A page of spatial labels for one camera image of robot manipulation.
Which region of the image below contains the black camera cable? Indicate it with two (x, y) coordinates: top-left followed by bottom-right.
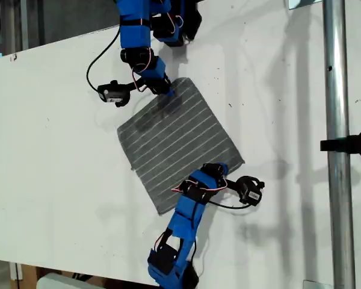
(86, 25), (122, 93)
(209, 199), (255, 211)

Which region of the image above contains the black clamp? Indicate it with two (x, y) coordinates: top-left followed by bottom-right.
(319, 128), (361, 160)

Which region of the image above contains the wooden table leg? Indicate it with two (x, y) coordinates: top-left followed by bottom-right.
(8, 262), (39, 289)

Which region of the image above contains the steel post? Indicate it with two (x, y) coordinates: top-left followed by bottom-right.
(322, 0), (356, 289)

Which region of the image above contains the grey striped towel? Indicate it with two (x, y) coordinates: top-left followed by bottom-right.
(116, 76), (246, 216)

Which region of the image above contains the black camera stalk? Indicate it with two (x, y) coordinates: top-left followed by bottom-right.
(223, 178), (243, 193)
(125, 78), (148, 94)

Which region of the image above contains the white box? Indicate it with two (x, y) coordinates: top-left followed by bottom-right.
(35, 272), (109, 289)

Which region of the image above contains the black camera box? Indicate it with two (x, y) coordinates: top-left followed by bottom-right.
(236, 175), (266, 207)
(96, 79), (132, 108)

